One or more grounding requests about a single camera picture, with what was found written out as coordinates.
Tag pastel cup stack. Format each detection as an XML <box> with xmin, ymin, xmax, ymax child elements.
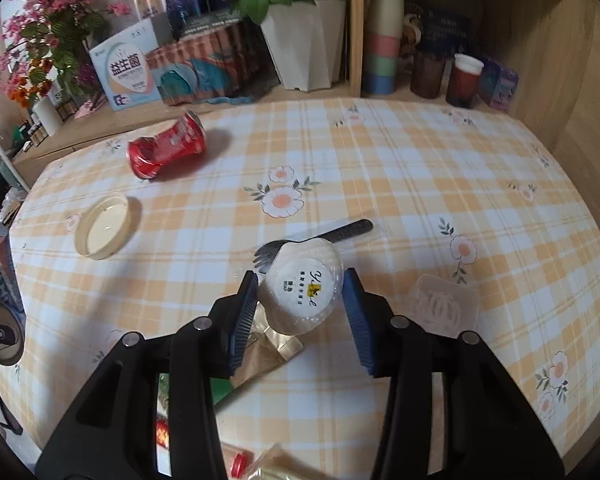
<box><xmin>362</xmin><ymin>0</ymin><xmax>406</xmax><ymax>96</ymax></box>

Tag dark blue gift box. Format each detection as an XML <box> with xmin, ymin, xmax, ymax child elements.
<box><xmin>405</xmin><ymin>0</ymin><xmax>473</xmax><ymax>56</ymax></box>

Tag orange flowers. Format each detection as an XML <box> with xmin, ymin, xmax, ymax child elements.
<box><xmin>7</xmin><ymin>72</ymin><xmax>53</xmax><ymax>108</ymax></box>

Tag dark grey box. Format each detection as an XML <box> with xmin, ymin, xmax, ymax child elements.
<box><xmin>180</xmin><ymin>10</ymin><xmax>246</xmax><ymax>37</ymax></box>

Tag white fan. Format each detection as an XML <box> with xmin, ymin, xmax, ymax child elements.
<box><xmin>0</xmin><ymin>102</ymin><xmax>28</xmax><ymax>193</ymax></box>

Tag clear plastic cup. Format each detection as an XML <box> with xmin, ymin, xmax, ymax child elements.
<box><xmin>257</xmin><ymin>237</ymin><xmax>344</xmax><ymax>337</ymax></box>

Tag clear round lid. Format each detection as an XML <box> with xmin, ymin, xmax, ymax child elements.
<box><xmin>74</xmin><ymin>192</ymin><xmax>131</xmax><ymax>261</ymax></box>

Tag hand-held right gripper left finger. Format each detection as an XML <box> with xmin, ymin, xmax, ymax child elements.
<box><xmin>39</xmin><ymin>270</ymin><xmax>260</xmax><ymax>480</ymax></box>

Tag dark blue patterned box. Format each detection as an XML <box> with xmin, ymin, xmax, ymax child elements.
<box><xmin>160</xmin><ymin>0</ymin><xmax>206</xmax><ymax>36</ymax></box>

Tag white blue carton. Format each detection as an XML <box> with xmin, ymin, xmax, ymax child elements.
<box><xmin>89</xmin><ymin>27</ymin><xmax>162</xmax><ymax>112</ymax></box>

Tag brown cup with white lid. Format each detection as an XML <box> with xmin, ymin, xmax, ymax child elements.
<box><xmin>445</xmin><ymin>52</ymin><xmax>483</xmax><ymax>109</ymax></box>

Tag green gold tea sachet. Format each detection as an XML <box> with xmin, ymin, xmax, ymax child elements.
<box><xmin>215</xmin><ymin>305</ymin><xmax>306</xmax><ymax>408</ymax></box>

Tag wooden shelf unit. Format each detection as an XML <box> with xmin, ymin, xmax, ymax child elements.
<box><xmin>347</xmin><ymin>0</ymin><xmax>600</xmax><ymax>211</ymax></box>

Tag purple small box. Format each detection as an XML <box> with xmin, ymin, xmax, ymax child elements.
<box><xmin>480</xmin><ymin>57</ymin><xmax>520</xmax><ymax>113</ymax></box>

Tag row of small brown bottles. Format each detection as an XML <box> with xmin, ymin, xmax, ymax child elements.
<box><xmin>17</xmin><ymin>91</ymin><xmax>105</xmax><ymax>155</ymax></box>

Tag black plastic fork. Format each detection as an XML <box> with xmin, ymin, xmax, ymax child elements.
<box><xmin>252</xmin><ymin>219</ymin><xmax>373</xmax><ymax>275</ymax></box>

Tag white faceted flowerpot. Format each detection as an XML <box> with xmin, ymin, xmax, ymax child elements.
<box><xmin>260</xmin><ymin>0</ymin><xmax>348</xmax><ymax>91</ymax></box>

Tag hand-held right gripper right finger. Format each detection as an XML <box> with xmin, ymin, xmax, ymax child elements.
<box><xmin>342</xmin><ymin>267</ymin><xmax>566</xmax><ymax>480</ymax></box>

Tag orange teal can pack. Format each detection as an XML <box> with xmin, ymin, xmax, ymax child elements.
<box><xmin>145</xmin><ymin>22</ymin><xmax>261</xmax><ymax>107</ymax></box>

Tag white cylindrical vase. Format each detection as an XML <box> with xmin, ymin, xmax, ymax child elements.
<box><xmin>32</xmin><ymin>95</ymin><xmax>65</xmax><ymax>137</ymax></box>

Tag crushed red can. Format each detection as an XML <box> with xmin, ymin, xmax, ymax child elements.
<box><xmin>126</xmin><ymin>111</ymin><xmax>208</xmax><ymax>180</ymax></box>

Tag clear plastic wrapper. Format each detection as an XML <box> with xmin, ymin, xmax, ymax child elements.
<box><xmin>220</xmin><ymin>442</ymin><xmax>373</xmax><ymax>480</ymax></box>

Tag clear plastic tray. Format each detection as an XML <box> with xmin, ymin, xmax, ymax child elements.
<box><xmin>407</xmin><ymin>274</ymin><xmax>481</xmax><ymax>338</ymax></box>

